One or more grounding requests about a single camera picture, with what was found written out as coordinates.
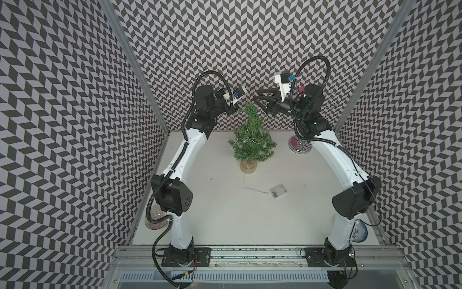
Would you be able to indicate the aluminium front rail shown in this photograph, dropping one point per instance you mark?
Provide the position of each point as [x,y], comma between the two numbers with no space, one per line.
[289,258]

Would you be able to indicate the chrome wire glass rack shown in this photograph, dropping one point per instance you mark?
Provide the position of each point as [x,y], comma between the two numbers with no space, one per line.
[301,146]

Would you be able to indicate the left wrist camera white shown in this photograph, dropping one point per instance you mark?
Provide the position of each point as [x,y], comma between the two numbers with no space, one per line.
[236,95]

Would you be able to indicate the right corner metal post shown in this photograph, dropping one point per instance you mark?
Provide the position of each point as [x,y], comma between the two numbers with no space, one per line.
[386,42]

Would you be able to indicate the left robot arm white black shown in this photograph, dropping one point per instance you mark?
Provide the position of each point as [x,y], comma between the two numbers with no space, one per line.
[171,198]

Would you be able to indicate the left corner metal post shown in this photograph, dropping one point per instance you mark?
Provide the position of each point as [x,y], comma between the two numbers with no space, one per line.
[113,21]

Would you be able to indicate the blue white patterned plate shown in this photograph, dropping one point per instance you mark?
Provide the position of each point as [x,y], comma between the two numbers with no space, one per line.
[360,232]

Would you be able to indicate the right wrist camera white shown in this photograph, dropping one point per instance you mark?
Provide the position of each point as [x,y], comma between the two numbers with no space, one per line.
[285,81]

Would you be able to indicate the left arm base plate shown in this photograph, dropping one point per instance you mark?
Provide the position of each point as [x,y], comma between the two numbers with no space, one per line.
[197,256]

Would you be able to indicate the white ribbed vent strip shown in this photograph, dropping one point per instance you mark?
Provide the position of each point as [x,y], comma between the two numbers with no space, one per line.
[231,276]

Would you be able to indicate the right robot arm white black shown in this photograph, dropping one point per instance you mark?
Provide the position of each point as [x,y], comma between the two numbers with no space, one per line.
[359,189]

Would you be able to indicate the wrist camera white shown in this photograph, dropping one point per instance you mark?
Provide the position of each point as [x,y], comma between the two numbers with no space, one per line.
[236,95]
[285,81]

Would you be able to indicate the clear battery box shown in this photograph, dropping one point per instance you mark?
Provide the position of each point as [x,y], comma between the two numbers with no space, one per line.
[278,191]

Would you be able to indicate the small green christmas tree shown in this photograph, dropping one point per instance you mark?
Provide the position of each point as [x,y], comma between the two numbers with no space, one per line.
[252,144]

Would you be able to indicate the corner metal post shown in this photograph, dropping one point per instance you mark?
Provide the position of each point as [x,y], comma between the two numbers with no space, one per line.
[386,42]
[113,21]

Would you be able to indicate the pink ribbed glass plate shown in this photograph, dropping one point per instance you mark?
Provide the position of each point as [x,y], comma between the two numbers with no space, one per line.
[158,218]

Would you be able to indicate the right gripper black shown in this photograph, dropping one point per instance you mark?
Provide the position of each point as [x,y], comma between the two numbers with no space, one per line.
[274,106]

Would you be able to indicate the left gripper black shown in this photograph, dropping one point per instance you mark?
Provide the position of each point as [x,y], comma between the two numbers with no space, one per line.
[231,109]

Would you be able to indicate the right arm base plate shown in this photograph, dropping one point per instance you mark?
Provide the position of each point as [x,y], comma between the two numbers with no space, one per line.
[314,257]

